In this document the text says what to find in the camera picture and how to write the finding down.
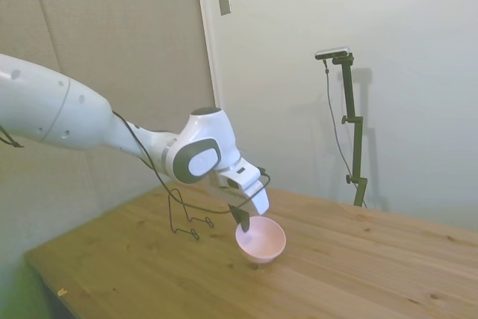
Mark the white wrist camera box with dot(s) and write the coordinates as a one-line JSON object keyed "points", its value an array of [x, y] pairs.
{"points": [[244, 177]]}

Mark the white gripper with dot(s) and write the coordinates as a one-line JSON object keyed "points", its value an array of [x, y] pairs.
{"points": [[261, 203]]}

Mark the small yellow scrap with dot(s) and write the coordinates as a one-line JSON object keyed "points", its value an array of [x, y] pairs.
{"points": [[61, 291]]}

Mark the pink plastic bowl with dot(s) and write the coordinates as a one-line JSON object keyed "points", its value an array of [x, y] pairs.
{"points": [[263, 240]]}

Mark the grey wall switch plate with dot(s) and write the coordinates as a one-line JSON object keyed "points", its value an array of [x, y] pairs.
{"points": [[224, 1]]}

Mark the dark green camera stand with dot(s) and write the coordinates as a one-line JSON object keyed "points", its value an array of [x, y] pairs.
{"points": [[354, 132]]}

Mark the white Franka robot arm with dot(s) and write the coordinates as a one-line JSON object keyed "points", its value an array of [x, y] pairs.
{"points": [[74, 113]]}

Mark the grey exterior camera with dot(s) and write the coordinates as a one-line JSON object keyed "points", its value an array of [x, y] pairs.
{"points": [[332, 52]]}

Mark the white door frame trim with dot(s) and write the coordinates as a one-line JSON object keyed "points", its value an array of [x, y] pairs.
{"points": [[211, 54]]}

